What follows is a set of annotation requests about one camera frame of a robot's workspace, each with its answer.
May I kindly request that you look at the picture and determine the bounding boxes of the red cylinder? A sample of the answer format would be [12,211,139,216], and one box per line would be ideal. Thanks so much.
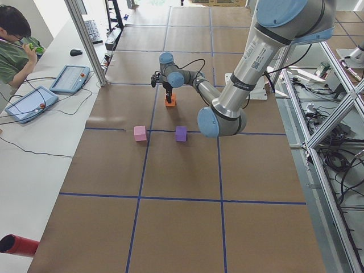
[1,234,39,258]

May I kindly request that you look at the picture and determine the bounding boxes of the person in green shirt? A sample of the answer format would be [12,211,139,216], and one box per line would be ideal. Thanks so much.
[1,5,44,90]

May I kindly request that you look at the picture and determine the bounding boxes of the black computer mouse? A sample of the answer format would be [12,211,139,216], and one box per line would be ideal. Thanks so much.
[69,49,82,57]

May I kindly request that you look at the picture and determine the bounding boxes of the orange foam cube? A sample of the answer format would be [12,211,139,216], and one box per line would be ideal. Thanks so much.
[164,93,177,107]

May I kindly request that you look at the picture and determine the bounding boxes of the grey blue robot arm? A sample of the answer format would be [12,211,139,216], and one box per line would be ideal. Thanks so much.
[151,1,337,138]

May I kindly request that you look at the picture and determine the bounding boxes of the purple foam cube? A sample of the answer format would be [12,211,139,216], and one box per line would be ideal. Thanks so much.
[175,126,187,142]

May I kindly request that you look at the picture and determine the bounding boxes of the black keyboard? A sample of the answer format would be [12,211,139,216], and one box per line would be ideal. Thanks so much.
[84,20,103,44]

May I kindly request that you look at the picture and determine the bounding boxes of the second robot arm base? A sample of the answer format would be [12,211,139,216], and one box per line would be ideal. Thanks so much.
[336,42,363,69]

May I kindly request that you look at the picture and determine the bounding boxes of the pink foam cube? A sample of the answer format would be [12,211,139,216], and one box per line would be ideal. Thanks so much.
[134,125,147,142]

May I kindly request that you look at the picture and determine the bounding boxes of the blue tape line lengthwise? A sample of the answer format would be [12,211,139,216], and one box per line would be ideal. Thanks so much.
[125,86,159,273]

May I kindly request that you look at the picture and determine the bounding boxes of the far blue teach pendant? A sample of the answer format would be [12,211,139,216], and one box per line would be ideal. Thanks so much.
[49,65,90,94]

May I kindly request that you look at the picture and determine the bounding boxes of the green handheld object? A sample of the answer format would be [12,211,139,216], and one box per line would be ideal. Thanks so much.
[28,43,45,55]

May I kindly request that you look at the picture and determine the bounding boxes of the near blue teach pendant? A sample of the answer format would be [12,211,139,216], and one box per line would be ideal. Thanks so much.
[5,86,59,123]

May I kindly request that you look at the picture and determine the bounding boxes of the blue tape line crosswise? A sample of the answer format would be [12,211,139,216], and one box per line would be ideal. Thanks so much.
[59,192,307,205]

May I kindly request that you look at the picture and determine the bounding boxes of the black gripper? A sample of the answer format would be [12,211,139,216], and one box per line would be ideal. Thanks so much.
[162,81,173,104]

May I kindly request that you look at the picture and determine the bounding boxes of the aluminium frame rack right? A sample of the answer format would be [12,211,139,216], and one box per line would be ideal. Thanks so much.
[274,36,363,272]

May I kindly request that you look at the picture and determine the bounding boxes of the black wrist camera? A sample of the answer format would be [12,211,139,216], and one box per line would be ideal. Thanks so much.
[151,71,162,88]

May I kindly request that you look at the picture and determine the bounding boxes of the blue teach pendant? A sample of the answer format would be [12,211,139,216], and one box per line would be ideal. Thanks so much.
[5,86,59,123]
[49,65,90,94]

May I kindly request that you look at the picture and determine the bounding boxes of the aluminium frame post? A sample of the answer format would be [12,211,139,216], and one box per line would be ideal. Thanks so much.
[64,0,107,86]

